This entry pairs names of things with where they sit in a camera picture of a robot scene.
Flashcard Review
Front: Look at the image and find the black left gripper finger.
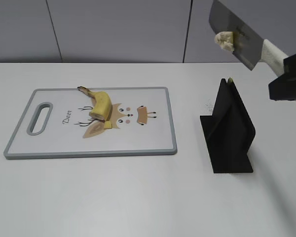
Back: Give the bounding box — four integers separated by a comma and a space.
268, 73, 296, 101

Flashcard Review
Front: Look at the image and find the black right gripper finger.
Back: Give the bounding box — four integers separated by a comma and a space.
283, 54, 296, 75

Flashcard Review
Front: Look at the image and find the cleaver with white handle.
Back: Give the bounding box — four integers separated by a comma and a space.
209, 0, 288, 76

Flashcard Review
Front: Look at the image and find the mashed banana slice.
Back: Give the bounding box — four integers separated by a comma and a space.
214, 31, 234, 52

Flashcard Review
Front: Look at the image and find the cut banana piece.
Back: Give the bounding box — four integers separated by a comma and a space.
104, 120, 112, 129

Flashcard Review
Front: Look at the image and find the yellow banana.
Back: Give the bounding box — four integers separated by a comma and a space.
77, 86, 112, 121

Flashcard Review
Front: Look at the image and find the black knife stand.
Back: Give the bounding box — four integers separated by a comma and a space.
200, 78, 256, 173

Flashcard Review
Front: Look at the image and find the white grey-rimmed cutting board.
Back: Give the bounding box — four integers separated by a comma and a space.
4, 87, 177, 159

